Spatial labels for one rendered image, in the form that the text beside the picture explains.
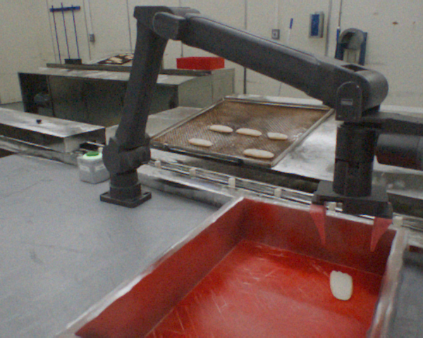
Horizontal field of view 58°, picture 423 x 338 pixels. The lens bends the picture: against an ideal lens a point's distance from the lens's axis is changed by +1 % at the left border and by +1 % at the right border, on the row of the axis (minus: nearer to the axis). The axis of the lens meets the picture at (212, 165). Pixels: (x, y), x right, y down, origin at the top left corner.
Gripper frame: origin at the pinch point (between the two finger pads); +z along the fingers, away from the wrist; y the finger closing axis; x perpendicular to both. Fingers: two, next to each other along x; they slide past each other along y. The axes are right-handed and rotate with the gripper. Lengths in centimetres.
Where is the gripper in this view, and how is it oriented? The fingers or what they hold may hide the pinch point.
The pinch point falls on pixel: (347, 241)
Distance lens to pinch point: 68.3
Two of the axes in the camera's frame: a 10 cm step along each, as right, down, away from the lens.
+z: 0.4, 9.5, 3.1
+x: -3.6, 3.0, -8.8
